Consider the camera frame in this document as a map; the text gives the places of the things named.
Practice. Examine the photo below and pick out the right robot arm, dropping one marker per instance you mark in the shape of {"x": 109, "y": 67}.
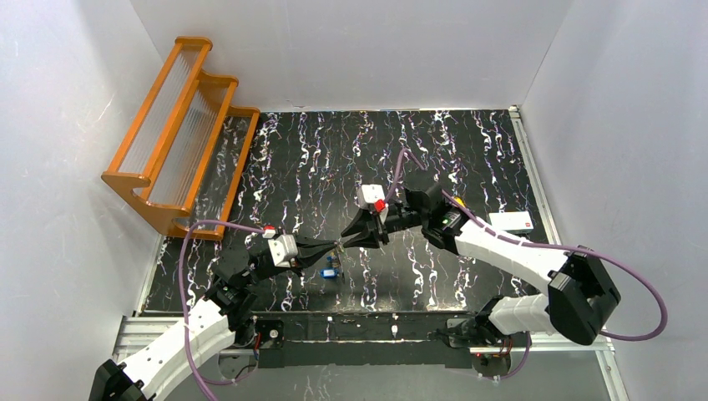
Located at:
{"x": 575, "y": 296}

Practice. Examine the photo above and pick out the blue key tag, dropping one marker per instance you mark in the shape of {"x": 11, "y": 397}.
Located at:
{"x": 329, "y": 273}

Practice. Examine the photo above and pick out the orange wooden rack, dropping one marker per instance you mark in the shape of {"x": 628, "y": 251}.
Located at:
{"x": 180, "y": 163}

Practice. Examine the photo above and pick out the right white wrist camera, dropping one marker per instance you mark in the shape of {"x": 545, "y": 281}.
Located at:
{"x": 371, "y": 197}

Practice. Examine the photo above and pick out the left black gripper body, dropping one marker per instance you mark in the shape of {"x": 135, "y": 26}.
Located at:
{"x": 299, "y": 255}

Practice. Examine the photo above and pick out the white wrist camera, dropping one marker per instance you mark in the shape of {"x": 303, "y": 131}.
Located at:
{"x": 282, "y": 246}
{"x": 371, "y": 197}

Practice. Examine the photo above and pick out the aluminium frame rail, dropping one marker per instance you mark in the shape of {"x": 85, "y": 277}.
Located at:
{"x": 302, "y": 176}

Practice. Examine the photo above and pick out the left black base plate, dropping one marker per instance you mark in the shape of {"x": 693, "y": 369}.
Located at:
{"x": 262, "y": 334}

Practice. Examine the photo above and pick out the white box red label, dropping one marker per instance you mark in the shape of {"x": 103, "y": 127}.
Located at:
{"x": 515, "y": 222}

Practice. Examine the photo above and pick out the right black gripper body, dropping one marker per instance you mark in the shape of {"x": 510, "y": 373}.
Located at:
{"x": 377, "y": 228}

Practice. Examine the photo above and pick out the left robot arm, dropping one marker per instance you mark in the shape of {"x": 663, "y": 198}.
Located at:
{"x": 208, "y": 327}

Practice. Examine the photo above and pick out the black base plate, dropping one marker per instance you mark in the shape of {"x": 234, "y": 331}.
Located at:
{"x": 466, "y": 332}
{"x": 262, "y": 334}

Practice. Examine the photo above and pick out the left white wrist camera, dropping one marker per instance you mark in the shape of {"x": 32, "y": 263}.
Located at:
{"x": 282, "y": 246}

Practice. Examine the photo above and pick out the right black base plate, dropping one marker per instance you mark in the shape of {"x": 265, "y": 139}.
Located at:
{"x": 466, "y": 332}

